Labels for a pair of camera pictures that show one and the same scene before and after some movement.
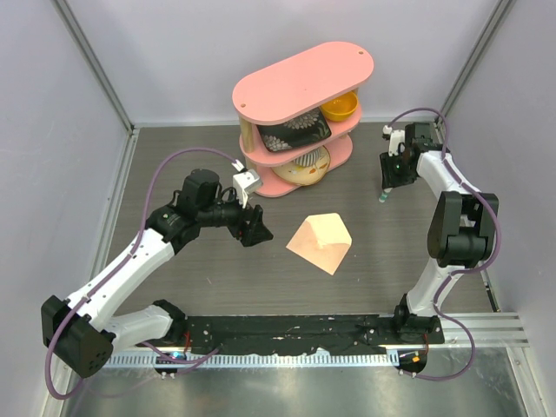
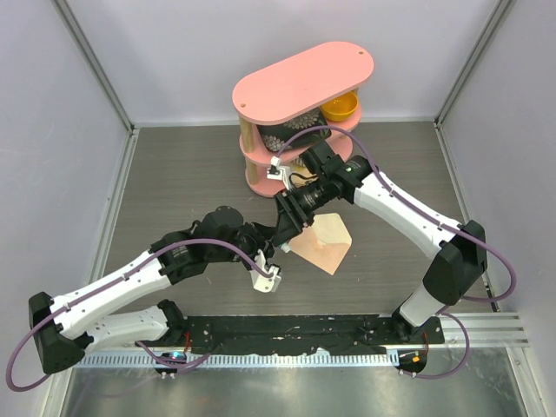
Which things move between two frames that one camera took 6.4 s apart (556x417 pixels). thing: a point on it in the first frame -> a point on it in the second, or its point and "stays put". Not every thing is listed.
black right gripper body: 395,173 -> 303,203
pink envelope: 323,240 stays put
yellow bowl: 340,109 stays put
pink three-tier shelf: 298,120 stays put
